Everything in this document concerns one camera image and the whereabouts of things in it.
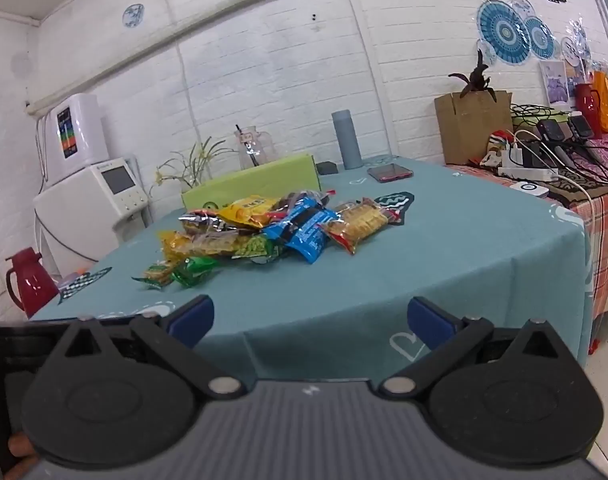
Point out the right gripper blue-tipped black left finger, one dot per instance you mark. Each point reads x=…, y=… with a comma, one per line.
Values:
x=116, y=392

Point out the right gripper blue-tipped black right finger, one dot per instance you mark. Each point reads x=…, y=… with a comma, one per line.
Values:
x=512, y=397

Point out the green snack packet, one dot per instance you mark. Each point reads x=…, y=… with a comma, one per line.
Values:
x=191, y=271

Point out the yellow pea snack packet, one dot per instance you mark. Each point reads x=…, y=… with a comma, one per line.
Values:
x=178, y=246

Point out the yellow chips packet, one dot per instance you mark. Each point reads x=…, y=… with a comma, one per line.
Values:
x=253, y=211

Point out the cracker snack packet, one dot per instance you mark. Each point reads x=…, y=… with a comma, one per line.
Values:
x=355, y=221

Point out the blue snack packet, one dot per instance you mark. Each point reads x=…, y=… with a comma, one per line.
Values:
x=301, y=229

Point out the person's left hand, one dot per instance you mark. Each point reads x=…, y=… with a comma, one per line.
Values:
x=20, y=447

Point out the red thermos jug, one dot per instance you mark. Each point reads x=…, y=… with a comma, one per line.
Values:
x=28, y=283

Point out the teal tablecloth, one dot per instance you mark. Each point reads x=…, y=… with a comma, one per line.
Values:
x=343, y=316

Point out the white machine with screen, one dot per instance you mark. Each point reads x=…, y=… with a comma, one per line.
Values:
x=90, y=214

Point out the white power strip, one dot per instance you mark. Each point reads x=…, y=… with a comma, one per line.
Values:
x=514, y=167

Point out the flower vase with plant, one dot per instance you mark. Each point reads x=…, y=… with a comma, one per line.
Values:
x=190, y=168

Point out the pink floral cloth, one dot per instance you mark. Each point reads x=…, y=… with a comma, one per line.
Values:
x=597, y=158

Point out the red-cased smartphone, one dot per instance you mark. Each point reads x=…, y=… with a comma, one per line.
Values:
x=389, y=173

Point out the white water purifier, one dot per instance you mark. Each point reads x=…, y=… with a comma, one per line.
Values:
x=73, y=137

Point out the brown cardboard box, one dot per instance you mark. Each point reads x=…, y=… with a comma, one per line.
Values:
x=466, y=123

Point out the glass pitcher with straw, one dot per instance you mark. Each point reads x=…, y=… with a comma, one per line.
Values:
x=255, y=148

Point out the green cardboard box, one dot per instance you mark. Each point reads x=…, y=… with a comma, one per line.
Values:
x=274, y=179

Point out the grey cylindrical bottle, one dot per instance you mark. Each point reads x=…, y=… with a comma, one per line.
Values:
x=346, y=135

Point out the small black box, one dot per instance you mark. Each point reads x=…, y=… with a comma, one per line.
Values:
x=325, y=168

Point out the dark dried plant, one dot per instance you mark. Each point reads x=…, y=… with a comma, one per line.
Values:
x=476, y=81

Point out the small blue paper fan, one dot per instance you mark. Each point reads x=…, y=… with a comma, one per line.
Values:
x=541, y=38

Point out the large blue paper fan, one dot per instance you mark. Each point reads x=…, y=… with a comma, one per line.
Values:
x=503, y=29

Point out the round white wireless charger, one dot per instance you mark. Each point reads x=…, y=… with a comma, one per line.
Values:
x=531, y=188

